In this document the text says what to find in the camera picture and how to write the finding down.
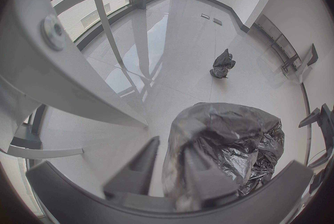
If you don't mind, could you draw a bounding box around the grey chair with white legs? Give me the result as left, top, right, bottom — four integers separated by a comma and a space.
0, 0, 149, 163

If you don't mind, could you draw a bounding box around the black plastic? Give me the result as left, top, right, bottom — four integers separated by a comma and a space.
209, 48, 236, 80

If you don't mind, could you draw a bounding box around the black plastic bag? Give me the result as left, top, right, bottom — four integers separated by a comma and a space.
162, 102, 285, 211

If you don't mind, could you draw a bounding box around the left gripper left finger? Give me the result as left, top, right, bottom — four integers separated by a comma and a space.
104, 136, 160, 196

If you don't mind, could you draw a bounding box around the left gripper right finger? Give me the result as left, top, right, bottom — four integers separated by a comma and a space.
183, 148, 238, 210

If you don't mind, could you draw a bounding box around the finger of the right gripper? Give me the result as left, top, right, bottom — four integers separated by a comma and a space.
299, 107, 321, 129

